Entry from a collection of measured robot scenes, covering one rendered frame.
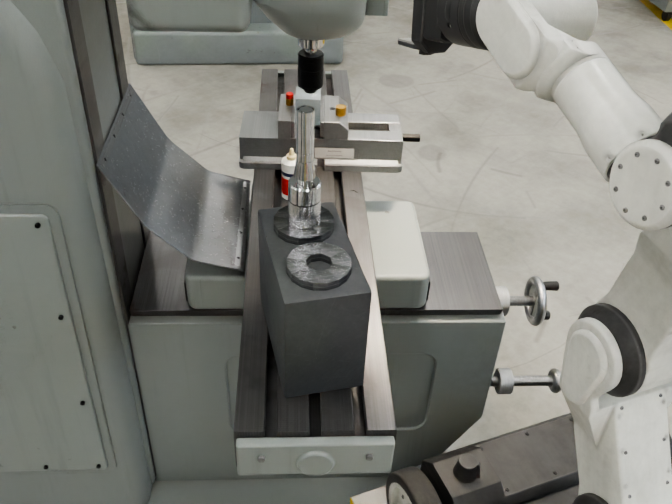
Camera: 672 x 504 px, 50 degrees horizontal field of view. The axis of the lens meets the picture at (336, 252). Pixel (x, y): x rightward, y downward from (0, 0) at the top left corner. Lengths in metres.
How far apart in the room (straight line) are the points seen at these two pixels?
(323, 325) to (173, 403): 0.78
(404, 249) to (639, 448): 0.60
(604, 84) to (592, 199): 2.72
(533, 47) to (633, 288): 0.46
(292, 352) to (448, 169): 2.55
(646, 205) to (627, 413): 0.63
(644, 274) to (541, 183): 2.43
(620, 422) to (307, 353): 0.51
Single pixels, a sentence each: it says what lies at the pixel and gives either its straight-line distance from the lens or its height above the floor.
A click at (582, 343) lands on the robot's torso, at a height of 1.03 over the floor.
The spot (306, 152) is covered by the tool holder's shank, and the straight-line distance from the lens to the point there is 0.99.
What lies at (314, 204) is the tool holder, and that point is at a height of 1.21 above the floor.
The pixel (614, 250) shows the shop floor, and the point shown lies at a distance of 3.18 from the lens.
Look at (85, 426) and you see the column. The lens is 1.70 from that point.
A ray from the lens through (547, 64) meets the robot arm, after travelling 0.77.
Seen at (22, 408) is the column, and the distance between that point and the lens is 1.69.
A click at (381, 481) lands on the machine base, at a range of 1.93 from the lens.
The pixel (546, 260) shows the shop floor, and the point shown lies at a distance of 3.02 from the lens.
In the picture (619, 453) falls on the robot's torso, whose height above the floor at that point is 0.86.
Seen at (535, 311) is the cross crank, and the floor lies 0.65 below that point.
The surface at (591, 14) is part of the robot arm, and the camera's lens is 0.86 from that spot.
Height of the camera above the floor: 1.79
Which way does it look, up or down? 38 degrees down
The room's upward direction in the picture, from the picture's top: 3 degrees clockwise
